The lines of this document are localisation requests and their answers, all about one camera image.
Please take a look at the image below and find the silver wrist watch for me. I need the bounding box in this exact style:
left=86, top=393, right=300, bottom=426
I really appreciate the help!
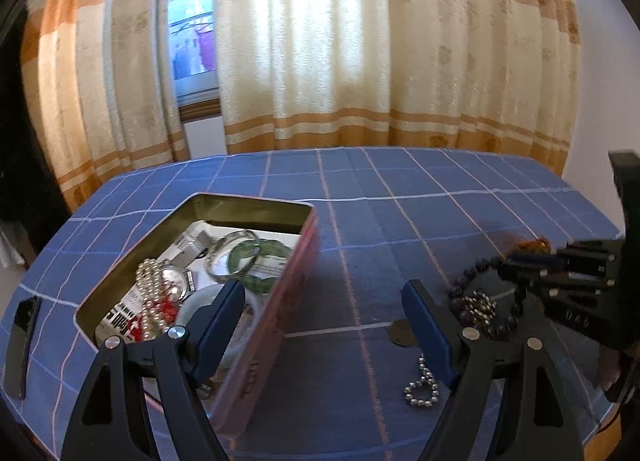
left=159, top=232, right=212, bottom=300

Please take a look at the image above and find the green jade bangle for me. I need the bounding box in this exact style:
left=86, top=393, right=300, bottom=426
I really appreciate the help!
left=239, top=239, right=291, bottom=295

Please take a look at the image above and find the pink metal tin box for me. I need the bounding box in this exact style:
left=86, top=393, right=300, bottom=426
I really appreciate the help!
left=75, top=192, right=319, bottom=439

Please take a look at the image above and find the paper leaflet in tin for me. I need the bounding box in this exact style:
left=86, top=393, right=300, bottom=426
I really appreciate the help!
left=82, top=220, right=316, bottom=366

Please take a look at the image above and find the window with outdoor view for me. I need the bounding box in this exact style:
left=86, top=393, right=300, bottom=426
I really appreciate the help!
left=168, top=0, right=218, bottom=106

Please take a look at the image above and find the white pearl necklace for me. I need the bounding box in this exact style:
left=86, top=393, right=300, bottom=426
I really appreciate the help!
left=134, top=257, right=174, bottom=342

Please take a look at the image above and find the dark purple bead bracelet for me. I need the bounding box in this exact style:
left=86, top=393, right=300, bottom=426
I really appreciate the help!
left=447, top=255, right=528, bottom=341

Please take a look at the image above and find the black flat object on table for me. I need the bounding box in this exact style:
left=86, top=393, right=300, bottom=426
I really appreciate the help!
left=3, top=296, right=42, bottom=400

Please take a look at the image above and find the cream orange curtain right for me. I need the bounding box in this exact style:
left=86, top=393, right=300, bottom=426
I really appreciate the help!
left=216, top=0, right=580, bottom=172

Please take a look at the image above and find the cream orange curtain left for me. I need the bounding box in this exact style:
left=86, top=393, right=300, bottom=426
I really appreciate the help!
left=21, top=0, right=190, bottom=211

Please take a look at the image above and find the pale jade bangle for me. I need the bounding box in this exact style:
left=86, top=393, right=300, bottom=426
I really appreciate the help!
left=174, top=285, right=262, bottom=369

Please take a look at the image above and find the small silver bead bracelet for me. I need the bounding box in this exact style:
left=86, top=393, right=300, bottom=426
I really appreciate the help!
left=456, top=289, right=499, bottom=332

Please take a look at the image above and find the silver metal bangle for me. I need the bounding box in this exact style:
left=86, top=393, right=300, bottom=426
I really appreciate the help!
left=204, top=229, right=262, bottom=283

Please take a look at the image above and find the cream orange curtain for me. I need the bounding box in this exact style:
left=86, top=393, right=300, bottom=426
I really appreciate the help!
left=21, top=0, right=190, bottom=211
left=216, top=0, right=580, bottom=172

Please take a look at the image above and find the blue plaid tablecloth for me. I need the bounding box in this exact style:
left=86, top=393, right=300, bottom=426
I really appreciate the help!
left=8, top=147, right=617, bottom=460

